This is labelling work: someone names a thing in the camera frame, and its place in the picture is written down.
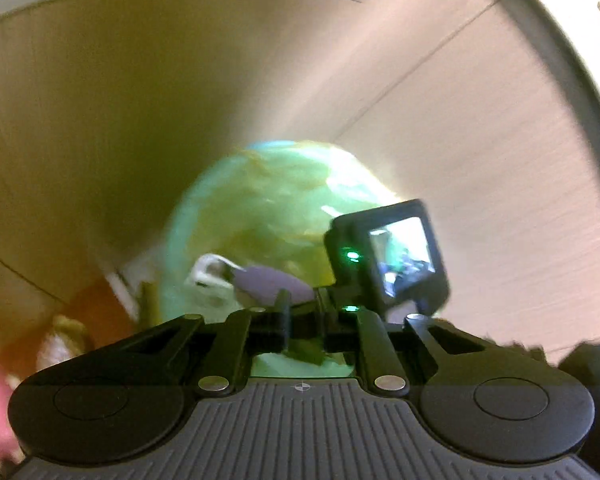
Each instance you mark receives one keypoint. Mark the pink cloth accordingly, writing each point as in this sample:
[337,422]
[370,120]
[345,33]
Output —
[0,410]

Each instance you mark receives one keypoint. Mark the green trash bag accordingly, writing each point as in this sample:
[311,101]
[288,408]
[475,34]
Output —
[260,200]

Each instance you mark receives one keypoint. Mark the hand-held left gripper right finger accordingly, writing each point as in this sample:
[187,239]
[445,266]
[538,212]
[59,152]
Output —
[322,330]

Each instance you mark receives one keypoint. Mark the beige blurred object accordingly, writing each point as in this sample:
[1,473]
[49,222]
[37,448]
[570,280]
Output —
[62,342]

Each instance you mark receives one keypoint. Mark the dark green scrap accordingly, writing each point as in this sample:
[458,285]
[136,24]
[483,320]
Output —
[307,353]

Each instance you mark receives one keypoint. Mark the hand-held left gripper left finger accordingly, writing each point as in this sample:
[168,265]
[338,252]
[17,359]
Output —
[282,325]

